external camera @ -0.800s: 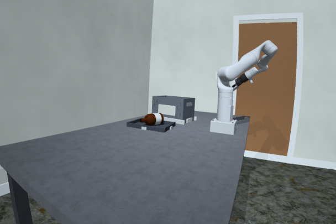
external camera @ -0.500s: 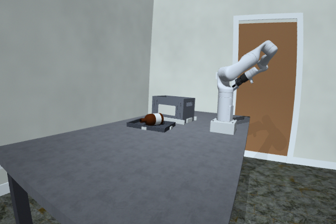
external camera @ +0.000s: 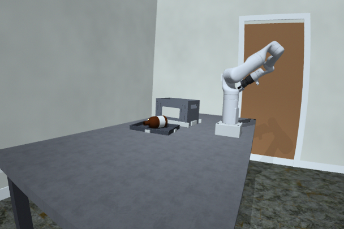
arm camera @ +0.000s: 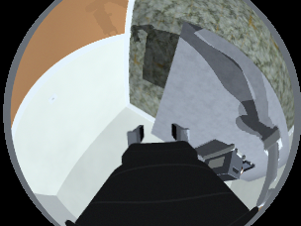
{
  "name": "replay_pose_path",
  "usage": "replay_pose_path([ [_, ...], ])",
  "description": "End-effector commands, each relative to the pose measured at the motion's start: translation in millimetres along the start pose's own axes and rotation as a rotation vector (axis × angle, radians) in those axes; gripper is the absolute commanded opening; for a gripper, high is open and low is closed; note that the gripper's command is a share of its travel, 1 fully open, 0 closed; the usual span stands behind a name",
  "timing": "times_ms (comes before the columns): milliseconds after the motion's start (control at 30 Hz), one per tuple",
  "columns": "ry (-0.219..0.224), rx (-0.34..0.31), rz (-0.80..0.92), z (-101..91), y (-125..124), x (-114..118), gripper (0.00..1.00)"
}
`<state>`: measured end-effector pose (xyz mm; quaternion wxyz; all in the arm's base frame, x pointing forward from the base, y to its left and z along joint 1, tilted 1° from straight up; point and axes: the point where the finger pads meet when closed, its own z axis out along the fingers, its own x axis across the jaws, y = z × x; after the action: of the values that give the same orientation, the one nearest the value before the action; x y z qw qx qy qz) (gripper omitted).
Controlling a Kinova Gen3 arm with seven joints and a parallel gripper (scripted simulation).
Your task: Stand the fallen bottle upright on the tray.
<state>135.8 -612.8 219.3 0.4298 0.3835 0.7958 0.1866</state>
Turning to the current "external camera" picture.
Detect brown glass bottle with white label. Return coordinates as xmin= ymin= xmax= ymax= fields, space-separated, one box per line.
xmin=143 ymin=115 xmax=167 ymax=128

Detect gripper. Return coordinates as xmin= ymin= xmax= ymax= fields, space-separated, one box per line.
xmin=237 ymin=72 xmax=259 ymax=92

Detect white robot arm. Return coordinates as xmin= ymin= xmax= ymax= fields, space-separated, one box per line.
xmin=222 ymin=41 xmax=284 ymax=124

